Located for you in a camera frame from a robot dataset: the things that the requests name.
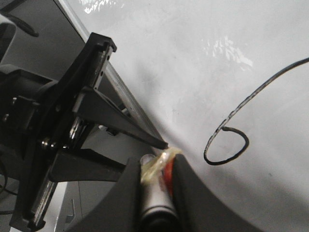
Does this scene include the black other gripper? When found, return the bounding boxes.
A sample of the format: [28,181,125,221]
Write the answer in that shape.
[0,33,168,231]

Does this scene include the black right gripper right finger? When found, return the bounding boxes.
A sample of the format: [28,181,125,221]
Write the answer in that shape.
[172,154,261,232]

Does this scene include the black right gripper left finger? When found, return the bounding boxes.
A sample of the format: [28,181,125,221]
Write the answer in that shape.
[69,158,140,232]

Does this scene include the white black whiteboard marker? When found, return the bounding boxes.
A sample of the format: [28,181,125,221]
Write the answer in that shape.
[139,154,181,232]

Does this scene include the white whiteboard with metal frame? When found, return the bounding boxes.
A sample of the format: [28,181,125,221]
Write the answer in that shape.
[60,0,309,232]

